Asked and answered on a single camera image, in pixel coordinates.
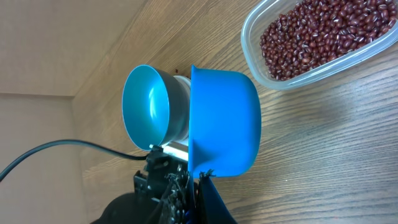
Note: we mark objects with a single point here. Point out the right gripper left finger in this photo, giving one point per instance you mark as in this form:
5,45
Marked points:
176,200

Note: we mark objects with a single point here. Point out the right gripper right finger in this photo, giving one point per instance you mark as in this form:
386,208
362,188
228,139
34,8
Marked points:
210,206

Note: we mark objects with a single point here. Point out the blue plastic measuring scoop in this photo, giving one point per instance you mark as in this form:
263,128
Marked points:
224,123

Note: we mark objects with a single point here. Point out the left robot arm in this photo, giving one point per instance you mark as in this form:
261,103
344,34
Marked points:
160,191

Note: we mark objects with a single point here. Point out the white digital kitchen scale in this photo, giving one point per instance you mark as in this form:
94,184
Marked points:
175,141

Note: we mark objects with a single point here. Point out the blue metal bowl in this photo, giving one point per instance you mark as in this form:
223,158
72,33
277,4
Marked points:
145,105

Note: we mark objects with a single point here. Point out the clear plastic food container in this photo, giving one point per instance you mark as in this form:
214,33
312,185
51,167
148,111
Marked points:
266,12

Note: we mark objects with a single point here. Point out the red adzuki beans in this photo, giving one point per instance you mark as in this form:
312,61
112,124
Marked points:
316,32

